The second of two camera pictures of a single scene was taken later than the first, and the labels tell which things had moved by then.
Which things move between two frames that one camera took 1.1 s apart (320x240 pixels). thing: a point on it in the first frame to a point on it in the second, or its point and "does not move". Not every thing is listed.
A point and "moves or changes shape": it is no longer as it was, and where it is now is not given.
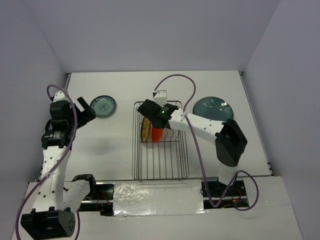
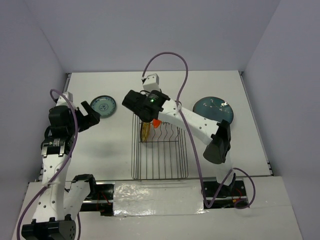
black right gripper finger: x=148 y=109 to x=134 y=100
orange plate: x=156 y=134 moves or changes shape
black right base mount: x=236 y=193 does not move
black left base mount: x=100 y=199 does not move
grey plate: x=214 y=107 does not move
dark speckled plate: x=103 y=106 does not move
